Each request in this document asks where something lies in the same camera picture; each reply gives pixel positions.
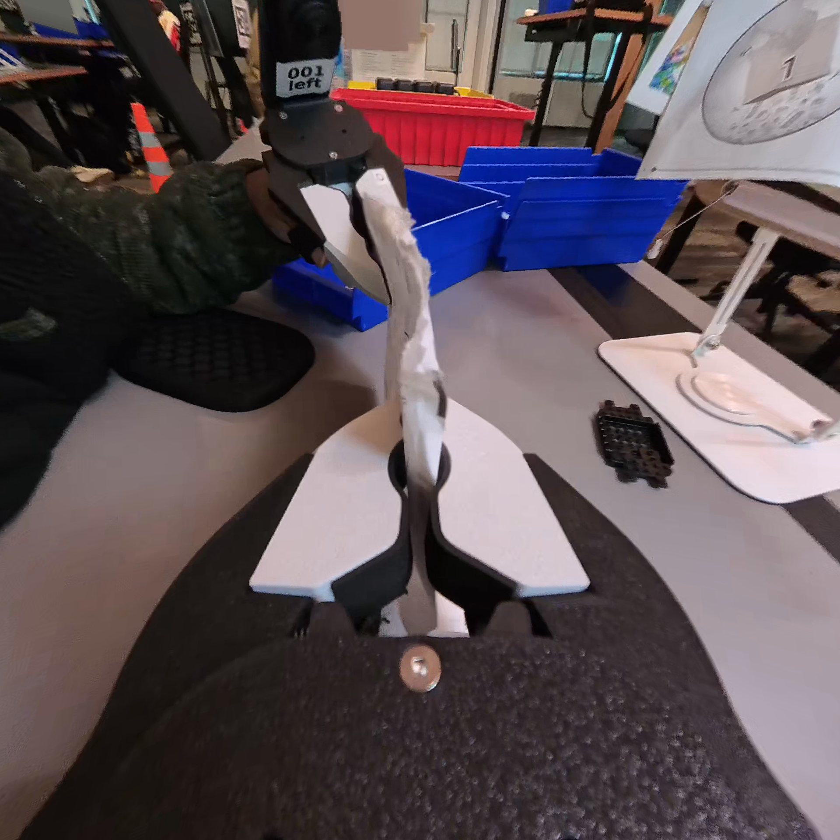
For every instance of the black toy chassis plate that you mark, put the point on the black toy chassis plate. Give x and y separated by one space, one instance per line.
633 446

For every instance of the person's left hand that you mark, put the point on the person's left hand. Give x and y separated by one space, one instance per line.
259 197

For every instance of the person's black clothing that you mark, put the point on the person's black clothing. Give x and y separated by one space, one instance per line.
39 407

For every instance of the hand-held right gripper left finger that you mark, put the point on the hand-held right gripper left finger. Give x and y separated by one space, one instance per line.
328 525

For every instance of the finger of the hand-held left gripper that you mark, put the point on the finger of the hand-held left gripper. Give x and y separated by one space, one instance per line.
380 187
341 243

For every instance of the grey wood-edged background desk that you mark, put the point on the grey wood-edged background desk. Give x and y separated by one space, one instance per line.
46 72

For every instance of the toy instruction booklet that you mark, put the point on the toy instruction booklet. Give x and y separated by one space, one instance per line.
754 85

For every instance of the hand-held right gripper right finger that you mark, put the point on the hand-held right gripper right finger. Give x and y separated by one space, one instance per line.
505 518

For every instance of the row of black blocks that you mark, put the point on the row of black blocks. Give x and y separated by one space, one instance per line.
413 85

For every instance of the black slanted pole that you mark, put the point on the black slanted pole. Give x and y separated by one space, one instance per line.
170 79

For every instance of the red ribbed plastic bin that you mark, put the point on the red ribbed plastic bin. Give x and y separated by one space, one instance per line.
433 124

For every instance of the large white paper bag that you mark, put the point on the large white paper bag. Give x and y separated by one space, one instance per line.
410 328

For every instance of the person's left forearm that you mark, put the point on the person's left forearm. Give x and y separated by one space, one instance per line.
164 236

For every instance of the orange traffic cone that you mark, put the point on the orange traffic cone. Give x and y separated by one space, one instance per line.
152 151

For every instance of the brown high background desk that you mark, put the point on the brown high background desk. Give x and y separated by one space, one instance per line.
590 19

